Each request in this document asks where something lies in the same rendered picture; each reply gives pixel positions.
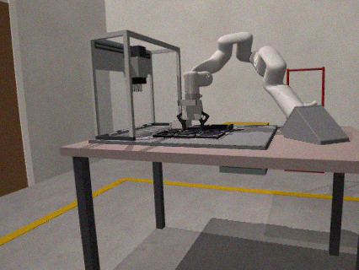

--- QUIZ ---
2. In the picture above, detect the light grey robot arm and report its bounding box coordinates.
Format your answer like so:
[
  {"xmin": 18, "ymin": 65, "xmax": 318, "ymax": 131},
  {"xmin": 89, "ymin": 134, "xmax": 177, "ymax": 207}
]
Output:
[{"xmin": 178, "ymin": 32, "xmax": 317, "ymax": 118}]

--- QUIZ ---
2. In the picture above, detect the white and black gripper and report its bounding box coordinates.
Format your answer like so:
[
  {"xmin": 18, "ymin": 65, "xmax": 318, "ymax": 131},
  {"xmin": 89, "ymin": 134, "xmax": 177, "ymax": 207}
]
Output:
[{"xmin": 177, "ymin": 99, "xmax": 209, "ymax": 131}]

